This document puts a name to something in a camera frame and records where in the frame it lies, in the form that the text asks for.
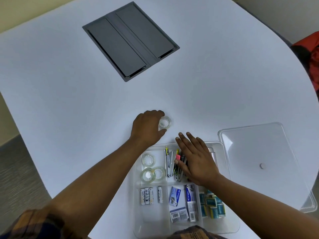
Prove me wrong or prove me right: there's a person's left hand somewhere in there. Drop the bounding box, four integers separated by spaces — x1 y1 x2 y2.
130 110 167 147

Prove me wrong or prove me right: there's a person's right hand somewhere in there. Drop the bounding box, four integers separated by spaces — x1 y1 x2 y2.
174 131 226 187

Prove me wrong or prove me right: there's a transparent tape roll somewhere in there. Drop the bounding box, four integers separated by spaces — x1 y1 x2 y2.
141 153 156 167
140 168 156 183
158 116 173 130
152 166 167 180

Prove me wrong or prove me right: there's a clear plastic lid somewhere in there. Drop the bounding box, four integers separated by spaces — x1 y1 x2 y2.
217 121 318 214

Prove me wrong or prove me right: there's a clear plastic organizer tray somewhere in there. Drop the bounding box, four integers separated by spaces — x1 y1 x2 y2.
133 141 241 239

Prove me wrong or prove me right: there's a person's right forearm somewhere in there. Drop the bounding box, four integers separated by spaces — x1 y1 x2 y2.
203 176 319 239

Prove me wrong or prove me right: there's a person's left forearm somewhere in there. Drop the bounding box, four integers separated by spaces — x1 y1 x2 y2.
46 138 151 239

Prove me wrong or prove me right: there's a white barcode box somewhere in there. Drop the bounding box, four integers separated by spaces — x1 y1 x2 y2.
187 201 199 222

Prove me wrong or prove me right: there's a group of metal staplers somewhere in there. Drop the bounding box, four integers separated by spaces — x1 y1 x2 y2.
164 146 192 183

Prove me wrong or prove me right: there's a tall blue white packet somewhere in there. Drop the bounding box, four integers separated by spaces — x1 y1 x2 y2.
184 184 196 202

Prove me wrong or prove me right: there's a pile of small teal boxes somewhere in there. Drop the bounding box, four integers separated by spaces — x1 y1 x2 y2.
199 189 227 219

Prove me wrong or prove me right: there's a plaid shirt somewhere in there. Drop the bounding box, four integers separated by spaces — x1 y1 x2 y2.
0 209 225 239

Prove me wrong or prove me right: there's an orange and black backpack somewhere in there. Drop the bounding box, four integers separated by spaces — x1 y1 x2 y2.
290 31 319 92

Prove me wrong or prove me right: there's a grey table cable hatch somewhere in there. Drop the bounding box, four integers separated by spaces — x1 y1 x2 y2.
82 1 180 82

